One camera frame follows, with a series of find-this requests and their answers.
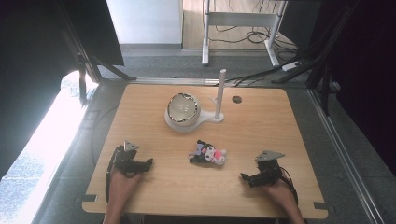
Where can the white power strip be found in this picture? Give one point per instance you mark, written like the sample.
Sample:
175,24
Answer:
291,66

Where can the person's left hand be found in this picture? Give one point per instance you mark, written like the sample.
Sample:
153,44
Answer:
124,186

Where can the white round bowl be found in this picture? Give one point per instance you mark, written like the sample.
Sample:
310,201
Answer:
183,109

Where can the white stand with pole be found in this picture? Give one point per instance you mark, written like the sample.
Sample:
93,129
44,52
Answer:
219,93

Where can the black white pink plush toy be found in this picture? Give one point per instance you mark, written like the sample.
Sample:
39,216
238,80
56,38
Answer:
208,153

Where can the white wall panel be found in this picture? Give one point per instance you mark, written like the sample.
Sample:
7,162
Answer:
144,21

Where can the white desk frame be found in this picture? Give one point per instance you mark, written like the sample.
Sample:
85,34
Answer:
243,19

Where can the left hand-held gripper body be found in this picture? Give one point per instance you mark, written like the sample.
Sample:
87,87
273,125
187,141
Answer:
125,162

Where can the person's right hand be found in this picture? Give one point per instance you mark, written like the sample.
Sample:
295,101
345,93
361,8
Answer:
280,192

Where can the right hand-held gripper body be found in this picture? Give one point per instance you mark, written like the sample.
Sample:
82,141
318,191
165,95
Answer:
268,169

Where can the black tripod stand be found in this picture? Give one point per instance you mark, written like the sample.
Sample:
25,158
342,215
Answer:
320,62
90,62

